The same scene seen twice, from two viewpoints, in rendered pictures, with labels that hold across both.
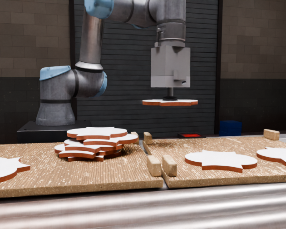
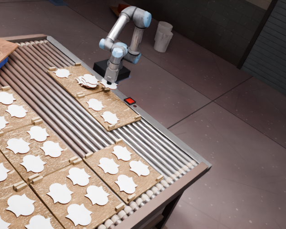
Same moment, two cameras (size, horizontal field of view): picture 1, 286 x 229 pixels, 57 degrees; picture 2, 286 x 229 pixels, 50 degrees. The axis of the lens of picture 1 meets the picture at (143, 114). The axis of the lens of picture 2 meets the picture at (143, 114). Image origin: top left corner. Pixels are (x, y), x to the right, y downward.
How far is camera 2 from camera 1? 225 cm
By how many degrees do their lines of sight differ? 48
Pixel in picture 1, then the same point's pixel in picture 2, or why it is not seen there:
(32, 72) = not seen: outside the picture
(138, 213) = (62, 97)
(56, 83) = not seen: hidden behind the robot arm
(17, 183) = (59, 80)
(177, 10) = (112, 60)
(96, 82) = (131, 58)
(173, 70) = (107, 76)
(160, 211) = (65, 100)
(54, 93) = not seen: hidden behind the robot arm
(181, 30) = (112, 66)
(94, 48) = (133, 45)
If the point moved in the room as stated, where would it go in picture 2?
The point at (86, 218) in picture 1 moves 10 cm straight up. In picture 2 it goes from (56, 92) to (58, 82)
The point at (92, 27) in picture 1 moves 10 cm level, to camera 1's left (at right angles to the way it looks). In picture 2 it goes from (134, 37) to (127, 32)
